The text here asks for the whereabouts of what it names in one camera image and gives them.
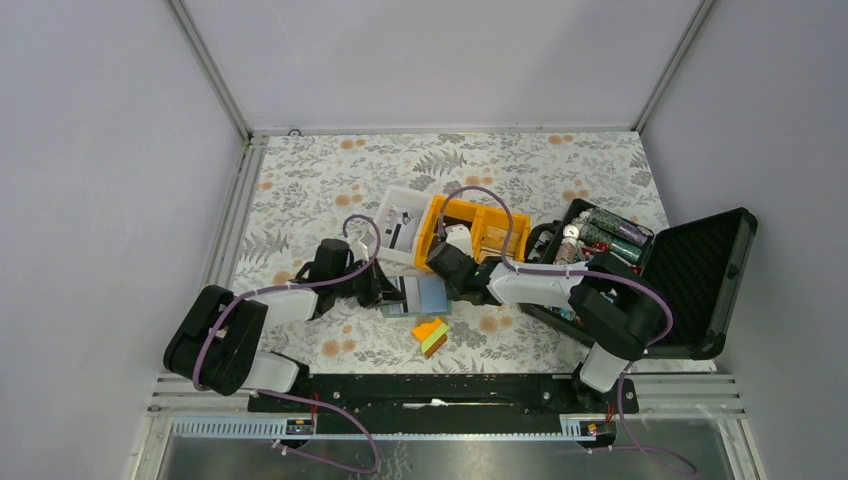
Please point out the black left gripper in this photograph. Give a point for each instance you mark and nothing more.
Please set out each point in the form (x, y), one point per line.
(379, 289)

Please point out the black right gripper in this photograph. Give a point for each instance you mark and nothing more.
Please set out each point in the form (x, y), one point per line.
(455, 294)

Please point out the green card holder wallet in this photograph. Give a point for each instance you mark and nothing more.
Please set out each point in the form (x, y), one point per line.
(424, 295)

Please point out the yellow plastic divided bin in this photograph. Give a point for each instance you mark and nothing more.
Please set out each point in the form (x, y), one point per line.
(487, 227)

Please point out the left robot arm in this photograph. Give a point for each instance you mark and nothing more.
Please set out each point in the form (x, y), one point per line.
(216, 345)

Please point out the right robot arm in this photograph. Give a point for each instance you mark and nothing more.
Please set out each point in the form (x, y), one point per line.
(621, 313)

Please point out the orange green sticky notes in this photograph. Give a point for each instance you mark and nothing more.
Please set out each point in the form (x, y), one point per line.
(431, 335)

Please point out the white plastic bin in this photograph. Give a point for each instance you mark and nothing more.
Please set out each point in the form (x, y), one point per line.
(418, 203)

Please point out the black poker chip case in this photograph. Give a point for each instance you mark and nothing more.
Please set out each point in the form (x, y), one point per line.
(696, 267)

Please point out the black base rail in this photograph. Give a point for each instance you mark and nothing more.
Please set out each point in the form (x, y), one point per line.
(453, 404)

